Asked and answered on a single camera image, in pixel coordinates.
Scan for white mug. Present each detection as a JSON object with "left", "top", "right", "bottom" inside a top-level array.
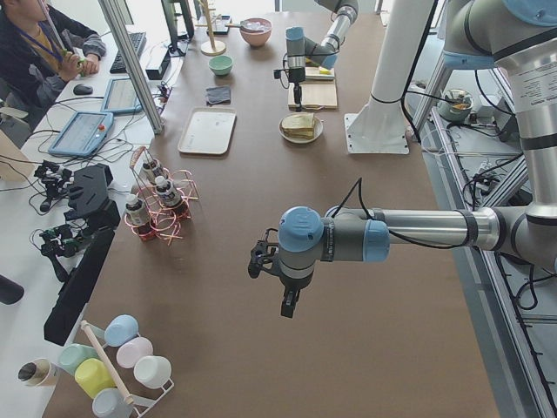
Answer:
[{"left": 133, "top": 355, "right": 171, "bottom": 389}]

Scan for black handled knife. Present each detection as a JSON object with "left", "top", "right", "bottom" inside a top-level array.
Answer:
[{"left": 305, "top": 74, "right": 335, "bottom": 82}]

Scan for pink mug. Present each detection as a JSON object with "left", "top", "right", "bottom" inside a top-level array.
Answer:
[{"left": 116, "top": 336, "right": 153, "bottom": 368}]

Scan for blue teach pendant far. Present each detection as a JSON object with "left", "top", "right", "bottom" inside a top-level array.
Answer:
[{"left": 101, "top": 78, "right": 142, "bottom": 115}]

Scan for sauce bottle back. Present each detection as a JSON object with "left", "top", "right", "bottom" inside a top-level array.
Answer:
[{"left": 142, "top": 159, "right": 162, "bottom": 185}]

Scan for seated person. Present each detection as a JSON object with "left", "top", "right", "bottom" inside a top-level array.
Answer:
[{"left": 1, "top": 1, "right": 106, "bottom": 109}]

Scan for aluminium frame post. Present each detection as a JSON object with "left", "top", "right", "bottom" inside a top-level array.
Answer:
[{"left": 98, "top": 0, "right": 164, "bottom": 135}]

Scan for blue teach pendant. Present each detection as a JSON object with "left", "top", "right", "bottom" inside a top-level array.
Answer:
[
  {"left": 48, "top": 111, "right": 114, "bottom": 157},
  {"left": 101, "top": 78, "right": 142, "bottom": 115}
]

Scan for sauce bottle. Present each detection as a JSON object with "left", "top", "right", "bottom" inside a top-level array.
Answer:
[
  {"left": 142, "top": 159, "right": 162, "bottom": 185},
  {"left": 155, "top": 176, "right": 179, "bottom": 207},
  {"left": 125, "top": 194, "right": 148, "bottom": 226}
]

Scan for plain toast slice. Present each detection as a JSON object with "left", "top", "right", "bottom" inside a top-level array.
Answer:
[{"left": 279, "top": 112, "right": 314, "bottom": 130}]

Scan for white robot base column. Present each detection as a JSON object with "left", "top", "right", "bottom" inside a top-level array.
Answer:
[{"left": 345, "top": 1, "right": 437, "bottom": 154}]

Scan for mint green mug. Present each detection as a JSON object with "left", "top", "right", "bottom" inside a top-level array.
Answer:
[{"left": 57, "top": 343, "right": 98, "bottom": 375}]

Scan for black bar stand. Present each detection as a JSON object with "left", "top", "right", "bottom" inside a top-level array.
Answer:
[{"left": 41, "top": 164, "right": 121, "bottom": 346}]

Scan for black computer mouse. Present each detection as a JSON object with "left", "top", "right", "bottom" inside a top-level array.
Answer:
[{"left": 73, "top": 84, "right": 93, "bottom": 96}]

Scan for pink bowl with ice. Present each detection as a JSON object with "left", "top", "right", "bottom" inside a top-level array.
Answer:
[{"left": 239, "top": 17, "right": 272, "bottom": 47}]

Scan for green ceramic bowl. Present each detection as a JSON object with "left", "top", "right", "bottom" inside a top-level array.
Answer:
[{"left": 208, "top": 55, "right": 233, "bottom": 77}]

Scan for copper wire bottle rack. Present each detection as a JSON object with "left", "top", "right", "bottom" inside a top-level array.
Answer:
[{"left": 124, "top": 145, "right": 199, "bottom": 244}]

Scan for wooden cup stand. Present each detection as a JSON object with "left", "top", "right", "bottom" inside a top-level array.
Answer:
[{"left": 197, "top": 0, "right": 226, "bottom": 57}]

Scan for light blue bottom mug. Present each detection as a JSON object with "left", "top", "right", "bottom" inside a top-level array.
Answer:
[{"left": 92, "top": 388, "right": 132, "bottom": 418}]

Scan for wooden cutting board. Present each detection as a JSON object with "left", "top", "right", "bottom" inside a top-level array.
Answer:
[{"left": 301, "top": 66, "right": 338, "bottom": 110}]

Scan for grey folded cloth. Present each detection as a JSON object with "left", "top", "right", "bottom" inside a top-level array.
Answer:
[{"left": 205, "top": 85, "right": 232, "bottom": 105}]

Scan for white round plate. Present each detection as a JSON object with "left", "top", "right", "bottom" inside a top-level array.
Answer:
[{"left": 279, "top": 112, "right": 323, "bottom": 144}]

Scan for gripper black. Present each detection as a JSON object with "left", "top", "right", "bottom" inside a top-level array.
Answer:
[
  {"left": 273, "top": 67, "right": 305, "bottom": 112},
  {"left": 247, "top": 227, "right": 313, "bottom": 318}
]

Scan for sauce bottle front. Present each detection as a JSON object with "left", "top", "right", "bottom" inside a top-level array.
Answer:
[{"left": 125, "top": 194, "right": 148, "bottom": 226}]

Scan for metal tin can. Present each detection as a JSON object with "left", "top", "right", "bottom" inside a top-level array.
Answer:
[{"left": 17, "top": 358, "right": 60, "bottom": 387}]

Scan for sauce bottle middle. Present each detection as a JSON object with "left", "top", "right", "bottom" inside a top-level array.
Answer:
[{"left": 155, "top": 176, "right": 179, "bottom": 207}]

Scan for beige serving tray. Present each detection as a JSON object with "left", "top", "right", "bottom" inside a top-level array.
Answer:
[{"left": 178, "top": 107, "right": 237, "bottom": 156}]

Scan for blue teach pendant near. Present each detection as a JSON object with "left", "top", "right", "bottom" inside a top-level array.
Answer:
[{"left": 48, "top": 111, "right": 114, "bottom": 157}]

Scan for yellow mug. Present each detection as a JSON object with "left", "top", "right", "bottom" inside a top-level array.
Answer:
[{"left": 74, "top": 358, "right": 116, "bottom": 399}]

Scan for black keyboard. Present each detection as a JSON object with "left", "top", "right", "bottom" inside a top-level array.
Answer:
[{"left": 109, "top": 31, "right": 148, "bottom": 75}]

